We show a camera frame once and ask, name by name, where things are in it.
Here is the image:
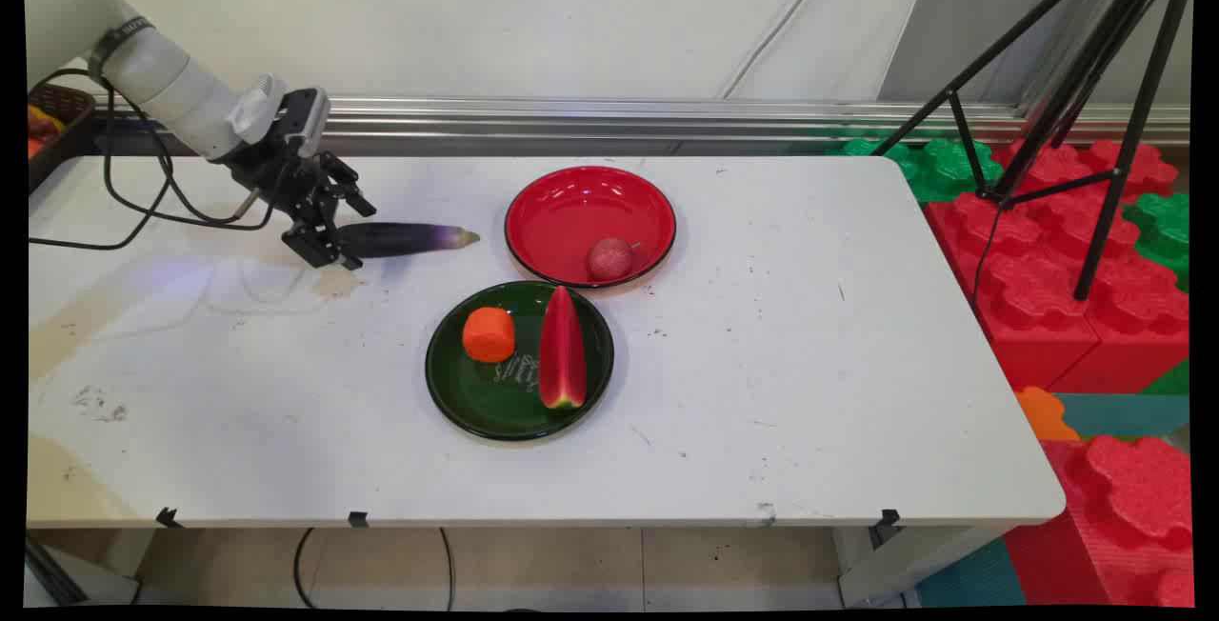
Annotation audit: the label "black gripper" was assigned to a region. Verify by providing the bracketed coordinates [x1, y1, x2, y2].
[221, 130, 377, 271]

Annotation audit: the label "orange toy carrot chunk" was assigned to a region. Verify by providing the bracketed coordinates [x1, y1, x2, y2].
[462, 306, 517, 364]

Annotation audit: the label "purple toy eggplant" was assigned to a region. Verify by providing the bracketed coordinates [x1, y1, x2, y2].
[335, 222, 481, 260]

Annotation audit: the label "white wrist connector block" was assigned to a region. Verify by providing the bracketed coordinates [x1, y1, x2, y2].
[225, 73, 287, 146]

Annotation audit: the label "dark green round plate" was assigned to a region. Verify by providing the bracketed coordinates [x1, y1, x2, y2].
[425, 280, 615, 442]

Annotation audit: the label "red round plate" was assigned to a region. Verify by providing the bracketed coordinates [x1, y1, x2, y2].
[504, 165, 678, 290]

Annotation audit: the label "toy watermelon slice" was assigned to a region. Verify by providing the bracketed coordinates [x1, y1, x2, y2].
[538, 285, 589, 411]

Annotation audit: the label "dark woven basket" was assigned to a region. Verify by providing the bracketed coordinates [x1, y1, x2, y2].
[27, 82, 98, 195]

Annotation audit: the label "red toy lychee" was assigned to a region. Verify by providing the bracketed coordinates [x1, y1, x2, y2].
[586, 237, 643, 282]

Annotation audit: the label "colourful toys in basket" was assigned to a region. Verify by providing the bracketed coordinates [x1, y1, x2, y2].
[27, 103, 64, 161]

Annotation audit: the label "green foam block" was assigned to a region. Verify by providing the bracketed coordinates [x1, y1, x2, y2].
[1122, 190, 1191, 293]
[827, 133, 1005, 205]

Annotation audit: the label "white table leg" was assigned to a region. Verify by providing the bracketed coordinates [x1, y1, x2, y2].
[834, 526, 1012, 609]

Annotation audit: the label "large red foam block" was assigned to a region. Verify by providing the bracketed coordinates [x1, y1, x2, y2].
[926, 137, 1191, 395]

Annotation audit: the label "black tripod stand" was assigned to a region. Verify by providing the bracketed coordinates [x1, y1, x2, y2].
[871, 0, 1196, 303]

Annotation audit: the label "teal foam mat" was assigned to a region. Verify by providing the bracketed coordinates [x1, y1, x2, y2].
[1051, 392, 1191, 439]

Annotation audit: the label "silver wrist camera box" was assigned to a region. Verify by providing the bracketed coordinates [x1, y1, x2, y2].
[278, 88, 331, 160]

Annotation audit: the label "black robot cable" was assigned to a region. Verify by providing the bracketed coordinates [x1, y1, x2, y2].
[27, 69, 176, 251]
[101, 78, 287, 232]

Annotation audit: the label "black cable strap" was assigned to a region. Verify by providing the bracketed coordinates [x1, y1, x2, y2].
[88, 15, 155, 81]

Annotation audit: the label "aluminium wall rail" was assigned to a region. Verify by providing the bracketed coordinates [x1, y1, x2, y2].
[95, 95, 1191, 148]

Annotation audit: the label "black floor cable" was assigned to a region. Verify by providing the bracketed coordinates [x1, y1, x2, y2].
[438, 528, 458, 611]
[291, 528, 317, 609]

